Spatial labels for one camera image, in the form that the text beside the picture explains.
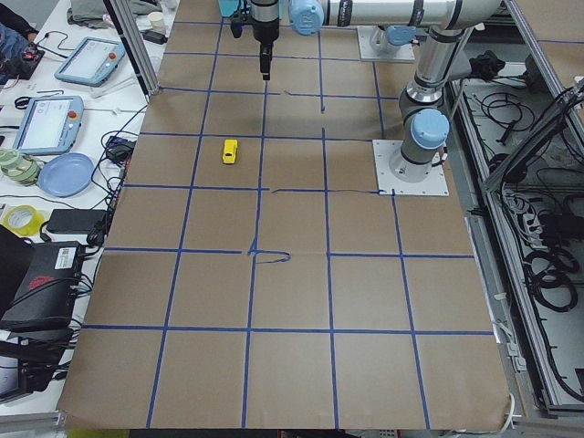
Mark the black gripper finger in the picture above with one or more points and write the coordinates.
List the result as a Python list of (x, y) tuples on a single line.
[(265, 60)]

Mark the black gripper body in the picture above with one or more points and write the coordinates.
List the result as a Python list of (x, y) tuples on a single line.
[(265, 31)]

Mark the yellow toy beetle car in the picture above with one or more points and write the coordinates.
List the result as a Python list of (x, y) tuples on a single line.
[(230, 150)]

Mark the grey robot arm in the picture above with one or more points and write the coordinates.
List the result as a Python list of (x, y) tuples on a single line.
[(306, 18), (449, 23)]

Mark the teal plastic storage bin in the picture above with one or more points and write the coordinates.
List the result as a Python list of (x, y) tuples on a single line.
[(234, 8)]

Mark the white paper cup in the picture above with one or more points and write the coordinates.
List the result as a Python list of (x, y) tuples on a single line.
[(157, 22)]

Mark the upper teach pendant tablet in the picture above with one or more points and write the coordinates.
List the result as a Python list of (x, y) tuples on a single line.
[(92, 62)]

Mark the teach pendant tablet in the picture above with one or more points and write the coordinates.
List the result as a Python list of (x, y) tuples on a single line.
[(50, 125), (92, 62)]

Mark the lower teach pendant tablet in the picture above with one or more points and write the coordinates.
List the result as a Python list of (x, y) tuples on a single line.
[(50, 125)]

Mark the blue plastic plate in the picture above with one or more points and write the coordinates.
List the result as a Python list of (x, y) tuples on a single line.
[(66, 175)]

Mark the black power adapter brick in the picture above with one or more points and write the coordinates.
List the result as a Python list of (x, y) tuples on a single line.
[(74, 221)]

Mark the green tape rolls stack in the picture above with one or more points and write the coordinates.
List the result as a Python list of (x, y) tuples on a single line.
[(19, 167)]

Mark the yellow tape roll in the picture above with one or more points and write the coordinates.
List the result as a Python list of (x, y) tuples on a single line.
[(24, 220)]

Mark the black electronics box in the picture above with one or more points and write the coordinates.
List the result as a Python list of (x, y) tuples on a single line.
[(45, 297)]

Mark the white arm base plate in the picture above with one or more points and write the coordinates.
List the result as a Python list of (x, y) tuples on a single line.
[(396, 176), (386, 43)]

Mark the aluminium frame post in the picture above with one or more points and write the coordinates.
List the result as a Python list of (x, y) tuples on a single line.
[(130, 36)]

